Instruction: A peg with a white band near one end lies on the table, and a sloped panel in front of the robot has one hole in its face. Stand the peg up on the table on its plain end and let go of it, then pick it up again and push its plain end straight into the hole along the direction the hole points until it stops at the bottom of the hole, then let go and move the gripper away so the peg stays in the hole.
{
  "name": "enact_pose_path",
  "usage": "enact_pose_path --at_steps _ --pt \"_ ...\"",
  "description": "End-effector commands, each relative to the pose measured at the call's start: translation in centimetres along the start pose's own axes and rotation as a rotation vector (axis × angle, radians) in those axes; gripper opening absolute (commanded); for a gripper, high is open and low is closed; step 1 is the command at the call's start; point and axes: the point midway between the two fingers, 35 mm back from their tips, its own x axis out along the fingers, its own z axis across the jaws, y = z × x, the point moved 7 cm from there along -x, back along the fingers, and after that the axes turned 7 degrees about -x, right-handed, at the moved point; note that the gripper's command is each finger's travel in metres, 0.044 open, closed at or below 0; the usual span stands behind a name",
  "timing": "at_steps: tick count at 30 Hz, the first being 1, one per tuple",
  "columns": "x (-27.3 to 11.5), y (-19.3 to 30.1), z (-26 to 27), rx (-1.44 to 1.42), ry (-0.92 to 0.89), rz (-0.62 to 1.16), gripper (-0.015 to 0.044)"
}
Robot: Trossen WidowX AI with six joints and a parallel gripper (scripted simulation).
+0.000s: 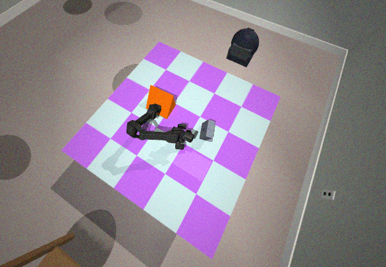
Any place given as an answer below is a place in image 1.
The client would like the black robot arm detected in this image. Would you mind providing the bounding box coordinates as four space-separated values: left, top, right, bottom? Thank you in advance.
126 104 194 144

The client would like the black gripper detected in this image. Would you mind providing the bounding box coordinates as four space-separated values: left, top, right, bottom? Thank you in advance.
175 124 186 150

